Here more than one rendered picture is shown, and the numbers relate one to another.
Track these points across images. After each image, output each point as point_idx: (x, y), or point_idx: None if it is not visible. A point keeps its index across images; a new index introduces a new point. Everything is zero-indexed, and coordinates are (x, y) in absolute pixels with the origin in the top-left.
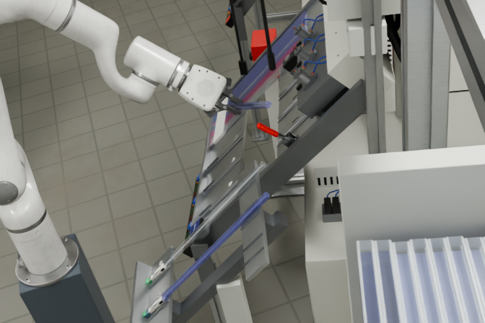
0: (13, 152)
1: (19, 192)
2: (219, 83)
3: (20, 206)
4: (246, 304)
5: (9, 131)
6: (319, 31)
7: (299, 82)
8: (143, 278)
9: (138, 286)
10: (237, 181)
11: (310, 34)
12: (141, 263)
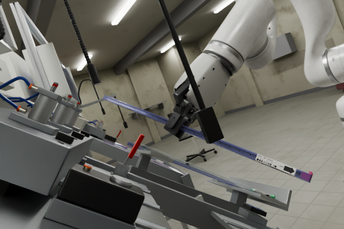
0: (305, 51)
1: (307, 80)
2: (179, 87)
3: (340, 98)
4: (192, 228)
5: (307, 35)
6: (3, 114)
7: (85, 137)
8: (275, 193)
9: (269, 188)
10: (228, 223)
11: (25, 116)
12: (287, 193)
